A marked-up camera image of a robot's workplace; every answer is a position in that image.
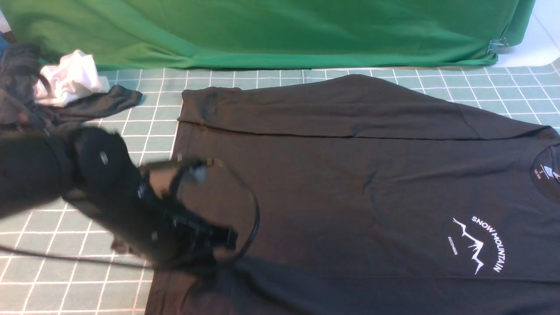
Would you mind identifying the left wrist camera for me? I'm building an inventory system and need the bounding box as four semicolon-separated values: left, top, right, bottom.
139;157;215;197

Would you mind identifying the white crumpled garment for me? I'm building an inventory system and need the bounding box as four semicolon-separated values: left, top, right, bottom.
34;50;110;107

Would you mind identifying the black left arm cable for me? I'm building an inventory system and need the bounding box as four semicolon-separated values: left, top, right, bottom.
0;158;261;270

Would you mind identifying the dark gray long-sleeve shirt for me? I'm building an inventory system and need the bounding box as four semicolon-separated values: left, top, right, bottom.
145;74;560;315

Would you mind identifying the green backdrop cloth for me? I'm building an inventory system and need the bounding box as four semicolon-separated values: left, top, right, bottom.
1;0;535;70

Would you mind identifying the green grid cutting mat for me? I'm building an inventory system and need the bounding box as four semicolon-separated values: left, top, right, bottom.
0;60;560;315

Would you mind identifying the metal binder clip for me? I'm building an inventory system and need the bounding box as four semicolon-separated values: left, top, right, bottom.
486;37;510;54

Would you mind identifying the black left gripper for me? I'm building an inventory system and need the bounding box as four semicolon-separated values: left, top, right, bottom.
112;192;238;268

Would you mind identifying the dark gray crumpled garment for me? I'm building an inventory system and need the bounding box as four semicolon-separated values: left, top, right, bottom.
0;42;143;133

